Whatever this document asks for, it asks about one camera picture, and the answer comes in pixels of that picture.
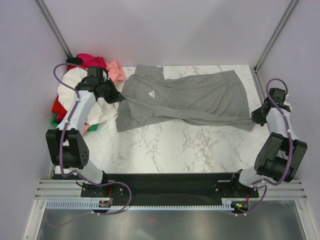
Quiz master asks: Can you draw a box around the grey t shirt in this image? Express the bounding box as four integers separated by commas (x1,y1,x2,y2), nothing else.
116,65,255,132

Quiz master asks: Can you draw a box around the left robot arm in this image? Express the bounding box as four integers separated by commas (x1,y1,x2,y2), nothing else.
45,66,125,197

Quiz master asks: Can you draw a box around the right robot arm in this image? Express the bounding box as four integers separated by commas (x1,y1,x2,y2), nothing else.
229,88,308,197

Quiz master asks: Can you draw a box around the magenta t shirt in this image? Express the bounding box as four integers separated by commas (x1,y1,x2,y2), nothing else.
76,53,107,68

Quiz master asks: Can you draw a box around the green t shirt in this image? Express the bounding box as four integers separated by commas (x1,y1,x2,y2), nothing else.
50,112,98,132

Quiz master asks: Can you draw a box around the black garment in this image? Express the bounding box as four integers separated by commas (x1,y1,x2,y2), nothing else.
66,57,84,65

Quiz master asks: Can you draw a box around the red t shirt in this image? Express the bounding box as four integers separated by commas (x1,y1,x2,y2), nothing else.
52,65,87,117

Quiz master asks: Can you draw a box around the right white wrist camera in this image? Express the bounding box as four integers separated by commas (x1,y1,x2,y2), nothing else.
284,93,292,112

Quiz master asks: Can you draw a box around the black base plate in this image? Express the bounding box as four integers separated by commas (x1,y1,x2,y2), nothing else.
81,172,259,206

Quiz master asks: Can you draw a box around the left aluminium frame post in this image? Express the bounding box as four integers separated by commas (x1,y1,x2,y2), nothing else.
34,0,73,58

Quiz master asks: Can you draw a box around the aluminium frame post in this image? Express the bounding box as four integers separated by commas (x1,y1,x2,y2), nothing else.
34,0,73,58
252,0,300,75

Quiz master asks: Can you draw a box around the white slotted cable duct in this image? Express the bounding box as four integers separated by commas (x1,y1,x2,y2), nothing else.
45,199,235,211

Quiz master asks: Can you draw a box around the right aluminium frame post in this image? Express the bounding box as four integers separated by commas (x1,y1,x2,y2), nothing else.
252,0,300,75

